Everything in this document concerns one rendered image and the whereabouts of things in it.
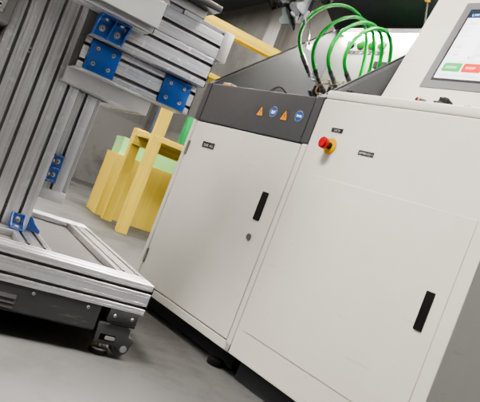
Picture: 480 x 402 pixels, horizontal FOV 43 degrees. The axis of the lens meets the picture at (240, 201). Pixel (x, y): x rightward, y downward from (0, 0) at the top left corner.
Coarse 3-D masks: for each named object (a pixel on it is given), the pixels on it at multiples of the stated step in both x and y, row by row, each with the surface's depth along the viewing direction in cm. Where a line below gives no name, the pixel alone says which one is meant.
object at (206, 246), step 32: (224, 128) 235; (192, 160) 245; (224, 160) 229; (256, 160) 215; (288, 160) 203; (192, 192) 238; (224, 192) 223; (256, 192) 210; (160, 224) 249; (192, 224) 232; (224, 224) 218; (256, 224) 205; (160, 256) 242; (192, 256) 227; (224, 256) 213; (256, 256) 201; (160, 288) 236; (192, 288) 221; (224, 288) 208; (224, 320) 204
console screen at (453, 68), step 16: (464, 16) 206; (464, 32) 202; (448, 48) 203; (464, 48) 199; (432, 64) 204; (448, 64) 200; (464, 64) 195; (432, 80) 201; (448, 80) 196; (464, 80) 192
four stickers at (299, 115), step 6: (258, 108) 223; (264, 108) 220; (270, 108) 217; (276, 108) 215; (258, 114) 222; (270, 114) 217; (282, 114) 212; (288, 114) 209; (300, 114) 205; (294, 120) 206; (300, 120) 204
